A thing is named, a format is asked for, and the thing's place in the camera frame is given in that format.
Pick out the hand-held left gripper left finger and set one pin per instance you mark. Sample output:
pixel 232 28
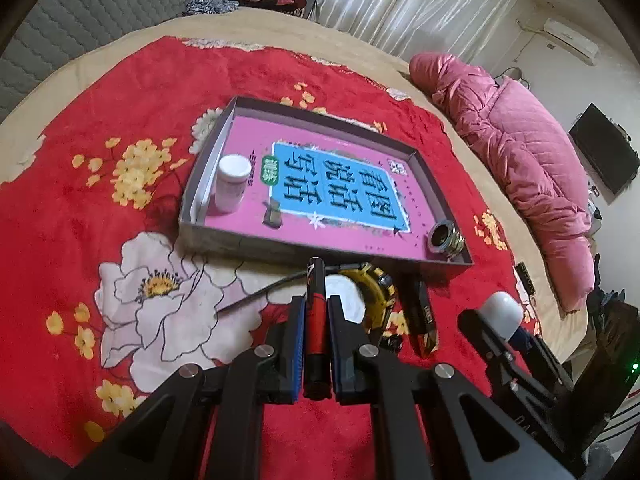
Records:
pixel 298 345

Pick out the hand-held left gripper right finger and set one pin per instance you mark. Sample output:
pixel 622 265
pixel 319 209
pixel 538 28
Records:
pixel 334 345

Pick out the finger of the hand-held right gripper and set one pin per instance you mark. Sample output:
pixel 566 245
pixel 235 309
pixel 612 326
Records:
pixel 522 339
pixel 480 330

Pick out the red and black marker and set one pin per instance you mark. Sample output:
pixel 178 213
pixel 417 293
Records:
pixel 316 330

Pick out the white earbuds case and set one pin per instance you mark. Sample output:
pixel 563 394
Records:
pixel 502 310

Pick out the white round case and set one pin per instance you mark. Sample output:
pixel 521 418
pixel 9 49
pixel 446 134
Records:
pixel 345 295

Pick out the black hair claw clip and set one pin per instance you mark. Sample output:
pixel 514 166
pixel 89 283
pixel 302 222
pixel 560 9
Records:
pixel 394 342

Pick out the black and gold lighter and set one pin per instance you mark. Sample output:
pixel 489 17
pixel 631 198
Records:
pixel 422 310

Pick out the yellow black toy excavator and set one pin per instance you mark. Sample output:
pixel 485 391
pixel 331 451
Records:
pixel 375 285

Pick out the silver metal pipe fitting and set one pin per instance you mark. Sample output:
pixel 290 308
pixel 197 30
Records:
pixel 445 240

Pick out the grey cardboard box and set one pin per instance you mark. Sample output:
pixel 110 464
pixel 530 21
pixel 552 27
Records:
pixel 250 247

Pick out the white pill bottle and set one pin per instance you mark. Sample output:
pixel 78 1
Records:
pixel 231 182

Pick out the small dark rectangular object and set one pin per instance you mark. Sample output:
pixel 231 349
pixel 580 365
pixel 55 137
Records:
pixel 525 277

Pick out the thin black stick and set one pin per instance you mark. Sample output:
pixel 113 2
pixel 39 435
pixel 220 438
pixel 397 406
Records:
pixel 260 294

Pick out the dark clothes pile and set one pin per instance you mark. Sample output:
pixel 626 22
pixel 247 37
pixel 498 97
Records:
pixel 612 305

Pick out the pink quilted jacket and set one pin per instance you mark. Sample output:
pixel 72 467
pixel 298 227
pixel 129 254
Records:
pixel 525 150

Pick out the black television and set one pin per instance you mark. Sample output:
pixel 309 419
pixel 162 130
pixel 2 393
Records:
pixel 605 150

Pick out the pink and blue book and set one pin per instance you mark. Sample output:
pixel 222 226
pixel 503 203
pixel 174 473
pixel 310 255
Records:
pixel 250 130

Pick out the white air conditioner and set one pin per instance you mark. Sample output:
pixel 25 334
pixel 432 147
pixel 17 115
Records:
pixel 570 39

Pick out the beige bed sheet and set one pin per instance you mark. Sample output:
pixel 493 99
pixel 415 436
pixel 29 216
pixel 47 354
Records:
pixel 325 40

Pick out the red floral blanket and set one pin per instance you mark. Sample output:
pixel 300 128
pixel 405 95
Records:
pixel 100 85

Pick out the white curtain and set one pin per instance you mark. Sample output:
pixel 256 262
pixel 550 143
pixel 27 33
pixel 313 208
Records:
pixel 425 0

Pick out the blue floral cloth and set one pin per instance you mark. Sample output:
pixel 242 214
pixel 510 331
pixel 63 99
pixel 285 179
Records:
pixel 210 6

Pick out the grey quilted headboard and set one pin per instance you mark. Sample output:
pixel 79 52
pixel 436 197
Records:
pixel 100 0

